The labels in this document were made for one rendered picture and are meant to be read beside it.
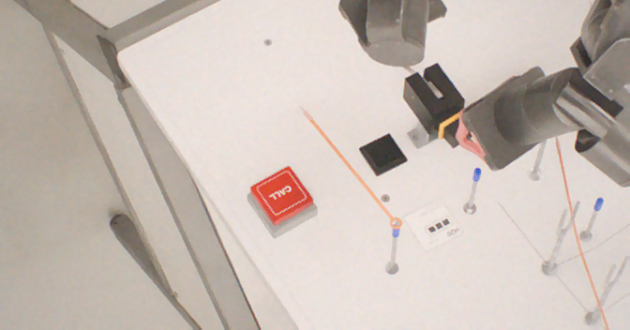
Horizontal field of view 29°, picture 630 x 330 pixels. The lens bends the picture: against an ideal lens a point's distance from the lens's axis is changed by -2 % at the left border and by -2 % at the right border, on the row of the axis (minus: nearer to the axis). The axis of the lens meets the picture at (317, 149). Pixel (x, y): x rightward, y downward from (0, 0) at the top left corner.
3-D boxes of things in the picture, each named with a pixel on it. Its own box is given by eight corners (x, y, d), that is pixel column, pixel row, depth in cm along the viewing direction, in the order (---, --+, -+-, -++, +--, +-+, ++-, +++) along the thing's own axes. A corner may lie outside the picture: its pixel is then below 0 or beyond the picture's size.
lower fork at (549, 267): (547, 279, 131) (570, 217, 119) (536, 266, 132) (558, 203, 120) (562, 270, 132) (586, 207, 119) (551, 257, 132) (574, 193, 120)
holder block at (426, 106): (434, 82, 138) (437, 61, 134) (462, 120, 135) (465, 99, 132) (402, 97, 137) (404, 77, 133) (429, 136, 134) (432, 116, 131)
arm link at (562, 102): (573, 52, 111) (546, 102, 110) (628, 97, 113) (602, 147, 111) (533, 67, 118) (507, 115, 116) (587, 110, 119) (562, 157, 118)
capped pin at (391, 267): (390, 259, 132) (395, 212, 123) (401, 266, 132) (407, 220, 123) (382, 269, 132) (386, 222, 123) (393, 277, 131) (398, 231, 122)
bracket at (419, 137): (441, 116, 141) (443, 92, 137) (452, 132, 140) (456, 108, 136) (406, 133, 140) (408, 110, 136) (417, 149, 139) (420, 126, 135)
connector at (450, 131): (448, 105, 135) (449, 95, 133) (476, 136, 133) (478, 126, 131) (427, 119, 134) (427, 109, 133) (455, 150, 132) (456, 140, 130)
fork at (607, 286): (591, 330, 128) (619, 273, 116) (580, 317, 129) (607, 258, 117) (606, 321, 129) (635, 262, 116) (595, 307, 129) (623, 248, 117)
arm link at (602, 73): (607, 2, 115) (624, 30, 107) (694, 75, 118) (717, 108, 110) (523, 95, 119) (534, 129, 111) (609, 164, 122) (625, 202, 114)
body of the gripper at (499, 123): (562, 123, 126) (602, 110, 119) (489, 174, 122) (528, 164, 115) (529, 67, 125) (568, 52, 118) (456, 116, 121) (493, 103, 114)
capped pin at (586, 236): (580, 244, 133) (595, 206, 126) (577, 232, 134) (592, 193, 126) (593, 242, 133) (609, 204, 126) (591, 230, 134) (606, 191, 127)
